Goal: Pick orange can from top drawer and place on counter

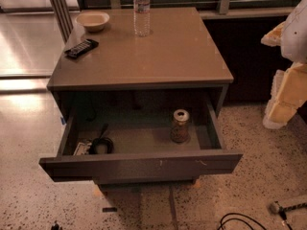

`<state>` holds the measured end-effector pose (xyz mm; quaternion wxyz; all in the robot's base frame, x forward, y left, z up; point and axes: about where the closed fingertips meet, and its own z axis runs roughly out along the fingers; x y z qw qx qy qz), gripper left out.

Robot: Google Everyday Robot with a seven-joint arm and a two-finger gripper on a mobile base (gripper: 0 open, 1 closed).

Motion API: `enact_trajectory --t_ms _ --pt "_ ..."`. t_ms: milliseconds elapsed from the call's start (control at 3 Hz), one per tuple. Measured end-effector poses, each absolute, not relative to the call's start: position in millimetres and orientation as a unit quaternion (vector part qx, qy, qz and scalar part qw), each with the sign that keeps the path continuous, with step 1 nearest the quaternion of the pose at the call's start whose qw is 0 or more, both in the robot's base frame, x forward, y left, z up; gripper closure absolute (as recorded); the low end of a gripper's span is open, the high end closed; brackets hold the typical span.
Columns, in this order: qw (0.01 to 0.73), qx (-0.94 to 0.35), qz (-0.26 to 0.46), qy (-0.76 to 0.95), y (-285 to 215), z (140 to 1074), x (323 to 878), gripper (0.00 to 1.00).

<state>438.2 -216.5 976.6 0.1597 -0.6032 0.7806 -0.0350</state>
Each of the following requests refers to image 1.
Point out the open grey top drawer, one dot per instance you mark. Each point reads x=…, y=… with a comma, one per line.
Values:
x=132, y=145

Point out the white ceramic bowl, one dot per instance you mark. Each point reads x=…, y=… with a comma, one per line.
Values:
x=92, y=21

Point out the black remote control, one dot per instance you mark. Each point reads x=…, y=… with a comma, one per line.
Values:
x=81, y=48

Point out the blue tape piece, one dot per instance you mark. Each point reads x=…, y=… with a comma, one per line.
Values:
x=62, y=120

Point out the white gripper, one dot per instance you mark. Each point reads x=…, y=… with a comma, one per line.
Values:
x=295, y=35

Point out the clear plastic water bottle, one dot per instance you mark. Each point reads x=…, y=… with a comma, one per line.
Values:
x=141, y=10

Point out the white power adapter in drawer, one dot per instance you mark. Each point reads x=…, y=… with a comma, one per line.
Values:
x=83, y=148

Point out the orange soda can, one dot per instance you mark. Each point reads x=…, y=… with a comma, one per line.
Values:
x=180, y=123

